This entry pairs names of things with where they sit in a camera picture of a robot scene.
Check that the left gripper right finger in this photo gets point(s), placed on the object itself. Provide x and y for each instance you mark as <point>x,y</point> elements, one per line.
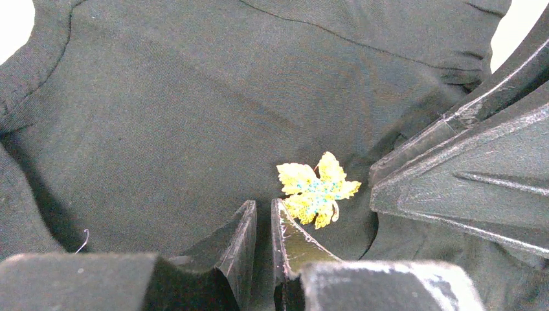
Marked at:
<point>309,277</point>

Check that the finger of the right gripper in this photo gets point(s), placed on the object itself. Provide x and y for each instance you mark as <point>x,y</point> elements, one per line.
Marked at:
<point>490,181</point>
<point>523,72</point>

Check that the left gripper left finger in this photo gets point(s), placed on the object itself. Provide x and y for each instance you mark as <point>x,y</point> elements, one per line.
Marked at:
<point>214,274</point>

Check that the gold leaf brooch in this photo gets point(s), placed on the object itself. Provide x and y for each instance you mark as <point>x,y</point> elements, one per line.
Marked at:
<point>312,194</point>

